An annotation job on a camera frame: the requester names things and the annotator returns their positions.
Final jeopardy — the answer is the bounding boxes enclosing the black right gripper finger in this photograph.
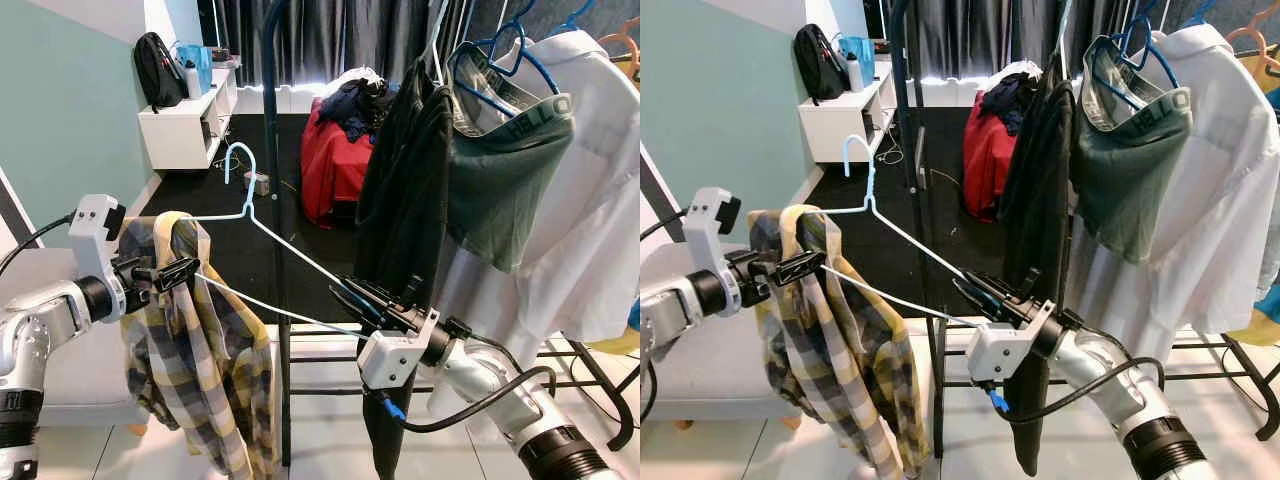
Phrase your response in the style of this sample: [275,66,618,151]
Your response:
[950,278,1009,316]
[963,267,1023,301]
[328,285,393,326]
[343,275,406,311]

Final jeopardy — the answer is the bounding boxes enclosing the yellow grey plaid shirt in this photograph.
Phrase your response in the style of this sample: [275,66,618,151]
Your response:
[745,205,936,480]
[118,210,281,480]

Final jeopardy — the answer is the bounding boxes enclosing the white clothes hanger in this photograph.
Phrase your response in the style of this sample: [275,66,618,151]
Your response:
[800,135,1011,326]
[185,142,401,336]

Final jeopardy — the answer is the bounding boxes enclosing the blue clothes hanger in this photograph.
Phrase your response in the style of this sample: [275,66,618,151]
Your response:
[555,0,601,36]
[455,20,561,116]
[1180,0,1226,29]
[1085,15,1181,111]

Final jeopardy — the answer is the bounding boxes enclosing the black hanging garment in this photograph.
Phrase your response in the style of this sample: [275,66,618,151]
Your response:
[355,60,456,479]
[998,55,1081,476]

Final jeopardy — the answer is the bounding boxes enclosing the red cloth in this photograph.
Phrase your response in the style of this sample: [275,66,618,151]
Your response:
[962,90,1016,223]
[300,97,373,229]

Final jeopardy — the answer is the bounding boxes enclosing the white low shelf cabinet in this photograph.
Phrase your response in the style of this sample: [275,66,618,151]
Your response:
[797,55,898,164]
[137,62,241,171]

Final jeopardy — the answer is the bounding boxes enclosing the green shorts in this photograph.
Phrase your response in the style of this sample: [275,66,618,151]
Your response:
[445,42,576,273]
[1068,35,1196,266]

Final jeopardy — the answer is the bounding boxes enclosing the white shirt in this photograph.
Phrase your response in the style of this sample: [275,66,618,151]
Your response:
[1065,22,1280,366]
[430,30,641,416]

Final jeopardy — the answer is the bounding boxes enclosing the dark clothes pile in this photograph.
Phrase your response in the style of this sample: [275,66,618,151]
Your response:
[320,78,396,141]
[978,72,1046,131]

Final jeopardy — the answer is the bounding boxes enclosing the black backpack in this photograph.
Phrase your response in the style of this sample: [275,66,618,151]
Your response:
[133,32,189,113]
[795,23,851,106]

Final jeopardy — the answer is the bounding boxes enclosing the light blue bag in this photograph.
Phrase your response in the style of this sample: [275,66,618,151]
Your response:
[175,43,214,93]
[838,35,877,86]

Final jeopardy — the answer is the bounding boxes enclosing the dark pleated curtain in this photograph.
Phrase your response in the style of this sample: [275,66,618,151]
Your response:
[197,0,641,89]
[865,0,1280,81]

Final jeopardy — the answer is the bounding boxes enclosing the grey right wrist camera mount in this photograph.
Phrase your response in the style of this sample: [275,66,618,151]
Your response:
[965,300,1056,386]
[357,310,441,391]

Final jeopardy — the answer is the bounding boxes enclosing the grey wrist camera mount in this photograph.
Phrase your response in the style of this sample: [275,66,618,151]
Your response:
[357,310,441,391]
[683,187,743,311]
[68,193,129,316]
[965,300,1056,386]

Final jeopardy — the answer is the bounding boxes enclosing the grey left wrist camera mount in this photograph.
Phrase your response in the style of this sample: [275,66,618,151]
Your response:
[683,187,743,311]
[68,193,129,316]

